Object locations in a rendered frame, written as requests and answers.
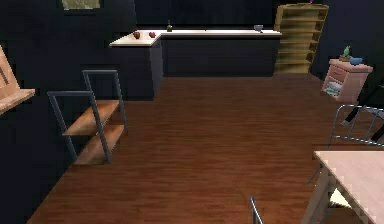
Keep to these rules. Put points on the grey bowl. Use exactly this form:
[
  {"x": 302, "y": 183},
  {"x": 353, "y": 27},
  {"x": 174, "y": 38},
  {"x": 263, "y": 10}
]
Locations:
[{"x": 258, "y": 27}]

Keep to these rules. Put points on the framed window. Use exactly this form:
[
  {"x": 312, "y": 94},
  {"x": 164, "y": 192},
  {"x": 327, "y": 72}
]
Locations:
[{"x": 81, "y": 4}]

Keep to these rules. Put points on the yellow wooden tall shelf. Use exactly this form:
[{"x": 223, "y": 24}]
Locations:
[{"x": 298, "y": 40}]

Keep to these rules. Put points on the small green house plant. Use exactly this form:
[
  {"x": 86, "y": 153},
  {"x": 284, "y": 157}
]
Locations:
[{"x": 346, "y": 52}]

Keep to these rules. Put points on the dark green wine bottle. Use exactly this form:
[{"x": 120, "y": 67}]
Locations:
[{"x": 169, "y": 27}]

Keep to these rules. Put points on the blue bowl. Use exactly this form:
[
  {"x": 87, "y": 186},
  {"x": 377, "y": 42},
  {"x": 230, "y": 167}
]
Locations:
[{"x": 356, "y": 61}]

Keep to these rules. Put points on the pink wooden side cabinet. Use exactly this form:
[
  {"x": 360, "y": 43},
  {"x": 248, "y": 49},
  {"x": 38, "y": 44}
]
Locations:
[{"x": 345, "y": 81}]

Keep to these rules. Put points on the grey frame wooden shelf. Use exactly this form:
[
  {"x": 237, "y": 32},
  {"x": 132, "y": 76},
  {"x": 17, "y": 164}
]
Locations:
[{"x": 96, "y": 116}]

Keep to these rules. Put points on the dark kitchen counter white top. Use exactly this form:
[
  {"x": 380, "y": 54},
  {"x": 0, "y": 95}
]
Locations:
[{"x": 213, "y": 55}]

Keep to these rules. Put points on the pale wooden table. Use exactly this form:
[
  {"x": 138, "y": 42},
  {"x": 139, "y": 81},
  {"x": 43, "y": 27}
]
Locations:
[{"x": 353, "y": 186}]

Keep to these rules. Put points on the red apple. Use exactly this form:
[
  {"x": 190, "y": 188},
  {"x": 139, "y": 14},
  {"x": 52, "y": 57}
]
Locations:
[
  {"x": 152, "y": 34},
  {"x": 136, "y": 34}
]

